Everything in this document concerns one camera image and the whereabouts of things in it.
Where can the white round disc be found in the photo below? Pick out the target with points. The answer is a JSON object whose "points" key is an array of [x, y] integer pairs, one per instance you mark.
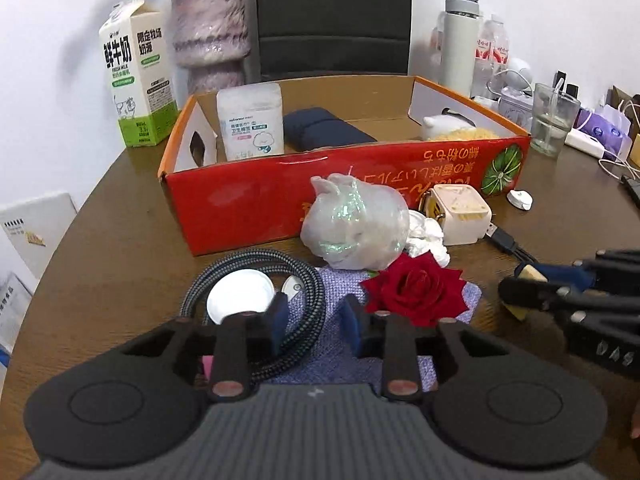
{"points": [[240, 295]]}

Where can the brown cardboard box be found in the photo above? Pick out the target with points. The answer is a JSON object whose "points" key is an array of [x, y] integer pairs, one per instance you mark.
{"points": [[632, 130]]}

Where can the small white charger puck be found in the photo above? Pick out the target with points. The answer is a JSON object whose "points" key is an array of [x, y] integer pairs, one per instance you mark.
{"points": [[292, 287]]}

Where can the navy blue pouch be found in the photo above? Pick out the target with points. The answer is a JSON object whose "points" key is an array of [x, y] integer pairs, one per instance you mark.
{"points": [[320, 130]]}

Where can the black paper bag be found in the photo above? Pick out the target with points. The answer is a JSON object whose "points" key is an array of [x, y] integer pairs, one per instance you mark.
{"points": [[330, 10]]}

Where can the orange cardboard box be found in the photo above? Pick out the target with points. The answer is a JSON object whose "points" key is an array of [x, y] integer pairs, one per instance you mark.
{"points": [[250, 200]]}

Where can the white roll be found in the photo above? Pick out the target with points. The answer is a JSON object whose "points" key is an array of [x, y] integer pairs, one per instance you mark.
{"points": [[590, 144]]}

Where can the beige charger cube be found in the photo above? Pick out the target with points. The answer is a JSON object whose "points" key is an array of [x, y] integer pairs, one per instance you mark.
{"points": [[460, 215]]}

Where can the white cardboard box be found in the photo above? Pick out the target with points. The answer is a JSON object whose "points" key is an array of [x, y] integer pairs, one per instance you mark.
{"points": [[12, 310], [35, 230]]}

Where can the white cotton swab container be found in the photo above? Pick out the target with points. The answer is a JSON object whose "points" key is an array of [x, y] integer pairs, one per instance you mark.
{"points": [[250, 125]]}

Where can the clear plastic bottle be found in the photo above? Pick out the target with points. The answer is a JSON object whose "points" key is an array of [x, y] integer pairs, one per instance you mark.
{"points": [[436, 45]]}

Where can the white round gadget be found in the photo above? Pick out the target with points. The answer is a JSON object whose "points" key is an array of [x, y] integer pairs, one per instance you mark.
{"points": [[519, 72]]}

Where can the lavender container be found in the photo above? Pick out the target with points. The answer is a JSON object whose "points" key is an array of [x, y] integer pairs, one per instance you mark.
{"points": [[515, 107]]}

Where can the green white milk carton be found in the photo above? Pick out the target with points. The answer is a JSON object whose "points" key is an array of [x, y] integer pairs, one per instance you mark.
{"points": [[135, 85]]}

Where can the crumpled white tissue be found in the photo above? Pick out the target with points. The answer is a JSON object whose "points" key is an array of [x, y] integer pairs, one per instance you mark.
{"points": [[425, 240]]}

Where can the clear glass cup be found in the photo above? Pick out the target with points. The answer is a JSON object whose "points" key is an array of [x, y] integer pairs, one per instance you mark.
{"points": [[550, 130]]}

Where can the red label water bottle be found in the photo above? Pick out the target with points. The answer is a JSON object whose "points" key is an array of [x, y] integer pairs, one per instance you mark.
{"points": [[501, 45], [482, 60]]}

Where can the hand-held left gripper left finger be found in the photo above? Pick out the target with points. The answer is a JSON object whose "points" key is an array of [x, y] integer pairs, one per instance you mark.
{"points": [[281, 322]]}

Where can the white pig toy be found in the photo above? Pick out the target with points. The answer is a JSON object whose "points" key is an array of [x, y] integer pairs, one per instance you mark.
{"points": [[442, 125]]}

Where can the purple tissue pack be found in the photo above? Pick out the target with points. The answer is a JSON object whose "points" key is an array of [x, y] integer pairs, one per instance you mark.
{"points": [[602, 122]]}

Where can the purple glitter cloth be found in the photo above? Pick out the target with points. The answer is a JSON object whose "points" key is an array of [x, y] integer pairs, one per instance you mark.
{"points": [[330, 355]]}

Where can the yellow fuzzy cloth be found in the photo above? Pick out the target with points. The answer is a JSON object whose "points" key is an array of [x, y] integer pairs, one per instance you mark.
{"points": [[475, 134]]}

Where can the black plug adapter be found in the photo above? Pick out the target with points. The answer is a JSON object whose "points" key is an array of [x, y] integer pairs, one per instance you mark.
{"points": [[567, 87]]}

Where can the red rose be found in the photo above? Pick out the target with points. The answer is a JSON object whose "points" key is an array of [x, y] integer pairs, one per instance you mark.
{"points": [[415, 285]]}

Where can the purple ribbed vase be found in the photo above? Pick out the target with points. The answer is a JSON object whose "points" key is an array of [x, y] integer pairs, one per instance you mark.
{"points": [[210, 35]]}

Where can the white thermos bottle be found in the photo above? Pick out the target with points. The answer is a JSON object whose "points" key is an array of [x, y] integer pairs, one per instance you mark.
{"points": [[460, 50]]}

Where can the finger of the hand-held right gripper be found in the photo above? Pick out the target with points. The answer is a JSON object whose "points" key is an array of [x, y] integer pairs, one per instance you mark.
{"points": [[530, 292], [565, 275]]}

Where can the small yellow block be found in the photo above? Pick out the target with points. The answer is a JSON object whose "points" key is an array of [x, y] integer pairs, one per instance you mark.
{"points": [[531, 272]]}

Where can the wooden desktop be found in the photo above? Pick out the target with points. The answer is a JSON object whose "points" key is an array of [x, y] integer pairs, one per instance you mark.
{"points": [[125, 260]]}

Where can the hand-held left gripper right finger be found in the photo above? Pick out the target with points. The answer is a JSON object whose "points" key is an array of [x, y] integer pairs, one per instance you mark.
{"points": [[349, 327]]}

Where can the white iridescent plastic bag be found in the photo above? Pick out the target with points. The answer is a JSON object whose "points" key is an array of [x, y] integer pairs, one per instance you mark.
{"points": [[350, 220]]}

